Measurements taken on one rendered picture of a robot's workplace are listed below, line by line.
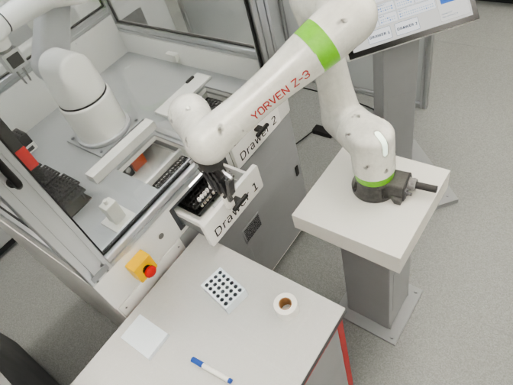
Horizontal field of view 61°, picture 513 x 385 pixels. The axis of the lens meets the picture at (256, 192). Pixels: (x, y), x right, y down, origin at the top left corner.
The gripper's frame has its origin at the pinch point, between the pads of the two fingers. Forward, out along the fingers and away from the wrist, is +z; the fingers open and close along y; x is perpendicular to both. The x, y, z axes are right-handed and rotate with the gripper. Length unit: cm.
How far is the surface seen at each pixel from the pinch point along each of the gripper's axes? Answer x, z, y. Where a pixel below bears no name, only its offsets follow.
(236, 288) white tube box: -19.1, 14.8, 12.9
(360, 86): 168, 90, -46
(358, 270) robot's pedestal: 22, 52, 30
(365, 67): 168, 74, -42
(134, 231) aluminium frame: -24.7, -4.6, -16.0
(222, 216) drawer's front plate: -3.6, 5.2, -1.4
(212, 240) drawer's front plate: -10.8, 9.2, -1.5
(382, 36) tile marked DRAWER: 89, -5, 10
